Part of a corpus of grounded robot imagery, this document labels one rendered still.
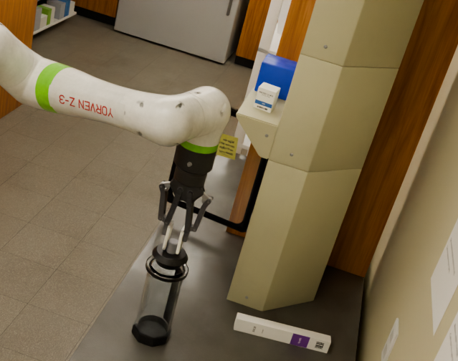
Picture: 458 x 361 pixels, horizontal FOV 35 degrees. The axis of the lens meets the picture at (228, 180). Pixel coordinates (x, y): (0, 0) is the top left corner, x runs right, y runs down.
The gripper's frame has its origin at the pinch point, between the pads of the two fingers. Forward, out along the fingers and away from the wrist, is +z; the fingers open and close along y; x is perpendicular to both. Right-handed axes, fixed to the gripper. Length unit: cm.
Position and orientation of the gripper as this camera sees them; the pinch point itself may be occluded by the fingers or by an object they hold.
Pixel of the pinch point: (174, 238)
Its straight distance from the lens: 179.2
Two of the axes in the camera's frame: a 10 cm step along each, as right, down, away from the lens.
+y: -9.5, -3.1, 0.9
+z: -2.4, 8.6, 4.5
